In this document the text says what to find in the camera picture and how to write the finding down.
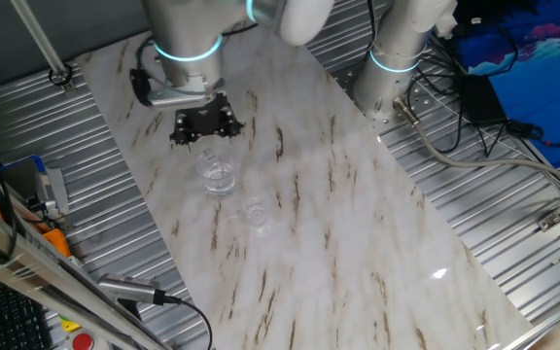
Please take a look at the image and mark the black ribbed camera cable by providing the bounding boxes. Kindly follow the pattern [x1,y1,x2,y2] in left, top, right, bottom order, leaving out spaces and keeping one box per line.
[153,290,214,350]

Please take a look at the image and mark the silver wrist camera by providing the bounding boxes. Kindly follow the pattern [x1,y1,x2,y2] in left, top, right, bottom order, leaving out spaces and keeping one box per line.
[147,86,216,109]

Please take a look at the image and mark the grey box red button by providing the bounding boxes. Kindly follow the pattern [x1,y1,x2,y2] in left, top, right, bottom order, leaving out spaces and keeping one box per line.
[63,330,114,350]

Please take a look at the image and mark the aluminium table edge rail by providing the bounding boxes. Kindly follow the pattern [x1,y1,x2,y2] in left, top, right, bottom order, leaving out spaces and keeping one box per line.
[498,291,560,350]

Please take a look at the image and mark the black power adapter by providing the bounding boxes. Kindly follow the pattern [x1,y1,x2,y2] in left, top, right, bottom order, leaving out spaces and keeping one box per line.
[459,72,508,126]

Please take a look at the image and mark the glass mug with water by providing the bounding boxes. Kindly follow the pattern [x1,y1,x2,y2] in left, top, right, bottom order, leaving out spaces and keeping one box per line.
[194,144,238,199]

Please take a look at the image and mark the aluminium slanted pole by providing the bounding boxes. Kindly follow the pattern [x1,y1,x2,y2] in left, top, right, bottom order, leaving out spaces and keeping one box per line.
[10,0,76,93]

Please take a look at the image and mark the black knotted adapter cable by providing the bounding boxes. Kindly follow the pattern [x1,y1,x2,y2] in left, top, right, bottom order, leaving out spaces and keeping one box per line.
[476,119,560,159]

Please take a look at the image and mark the thin black cable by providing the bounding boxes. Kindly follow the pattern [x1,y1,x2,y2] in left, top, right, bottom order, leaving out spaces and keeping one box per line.
[405,62,467,155]

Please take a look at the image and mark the aluminium frame beam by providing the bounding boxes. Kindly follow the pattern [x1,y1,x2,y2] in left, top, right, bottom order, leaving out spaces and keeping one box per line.
[0,192,169,350]

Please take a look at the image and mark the marble pattern table sheet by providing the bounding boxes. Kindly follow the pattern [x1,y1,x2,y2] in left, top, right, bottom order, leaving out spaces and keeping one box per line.
[74,21,534,350]

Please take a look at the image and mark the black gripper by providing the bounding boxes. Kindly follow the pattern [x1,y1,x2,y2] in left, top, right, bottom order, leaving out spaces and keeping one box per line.
[168,92,246,148]

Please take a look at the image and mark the orange box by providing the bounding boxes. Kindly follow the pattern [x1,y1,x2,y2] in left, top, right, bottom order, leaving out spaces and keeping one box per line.
[41,227,73,259]

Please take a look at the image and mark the small empty glass cup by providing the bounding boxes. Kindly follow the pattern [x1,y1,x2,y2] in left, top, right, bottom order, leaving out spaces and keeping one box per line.
[239,195,269,229]

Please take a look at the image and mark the blue printed poster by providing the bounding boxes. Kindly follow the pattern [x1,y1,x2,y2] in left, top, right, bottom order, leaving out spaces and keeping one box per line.
[454,0,560,169]

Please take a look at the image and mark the silver ribbed camera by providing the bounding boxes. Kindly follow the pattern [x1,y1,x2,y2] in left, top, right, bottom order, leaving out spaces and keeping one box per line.
[96,272,167,306]

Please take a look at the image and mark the black keyboard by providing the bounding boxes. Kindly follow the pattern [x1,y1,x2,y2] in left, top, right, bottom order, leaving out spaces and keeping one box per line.
[0,269,55,350]

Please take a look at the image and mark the thick grey cable metal connector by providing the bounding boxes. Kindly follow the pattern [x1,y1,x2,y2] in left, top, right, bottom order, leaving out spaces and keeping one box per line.
[391,95,560,195]

